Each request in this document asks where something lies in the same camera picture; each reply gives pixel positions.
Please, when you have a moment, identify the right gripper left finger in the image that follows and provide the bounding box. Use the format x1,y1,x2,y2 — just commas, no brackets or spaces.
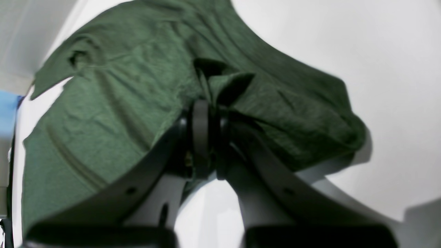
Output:
24,100,211,248

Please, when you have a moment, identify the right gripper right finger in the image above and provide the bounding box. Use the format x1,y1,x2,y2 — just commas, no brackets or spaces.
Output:
218,110,398,248

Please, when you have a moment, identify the green long-sleeve T-shirt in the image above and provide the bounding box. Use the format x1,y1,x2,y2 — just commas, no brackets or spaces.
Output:
21,0,366,235

